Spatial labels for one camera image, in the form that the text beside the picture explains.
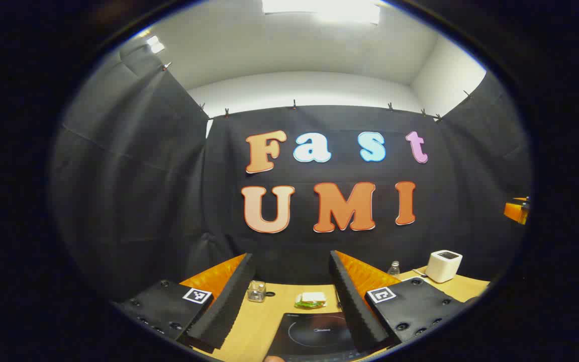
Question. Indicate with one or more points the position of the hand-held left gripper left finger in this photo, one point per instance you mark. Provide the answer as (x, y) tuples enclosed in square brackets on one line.
[(224, 311)]

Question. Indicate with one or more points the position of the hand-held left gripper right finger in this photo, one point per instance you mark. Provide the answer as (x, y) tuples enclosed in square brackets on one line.
[(357, 306)]

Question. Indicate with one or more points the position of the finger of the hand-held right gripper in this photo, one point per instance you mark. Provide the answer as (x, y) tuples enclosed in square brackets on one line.
[(514, 211)]

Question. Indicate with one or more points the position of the black induction cooktop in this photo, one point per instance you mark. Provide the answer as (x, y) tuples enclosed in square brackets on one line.
[(314, 337)]

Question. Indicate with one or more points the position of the sandwich with lettuce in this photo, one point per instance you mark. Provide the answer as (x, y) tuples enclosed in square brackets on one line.
[(311, 300)]

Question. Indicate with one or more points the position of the clear plastic water bottle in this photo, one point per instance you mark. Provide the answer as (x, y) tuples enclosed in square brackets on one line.
[(394, 270)]

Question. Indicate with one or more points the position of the white box appliance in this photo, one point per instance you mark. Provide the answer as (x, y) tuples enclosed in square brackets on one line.
[(443, 266)]

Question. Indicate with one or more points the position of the black backdrop cloth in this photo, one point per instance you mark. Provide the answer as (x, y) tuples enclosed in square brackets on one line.
[(169, 201)]

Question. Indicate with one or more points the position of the row of cloth clips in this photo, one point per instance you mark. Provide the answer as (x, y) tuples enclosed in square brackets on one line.
[(294, 104)]

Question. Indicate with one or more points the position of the ceiling light panel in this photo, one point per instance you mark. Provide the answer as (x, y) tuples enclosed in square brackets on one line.
[(319, 7)]

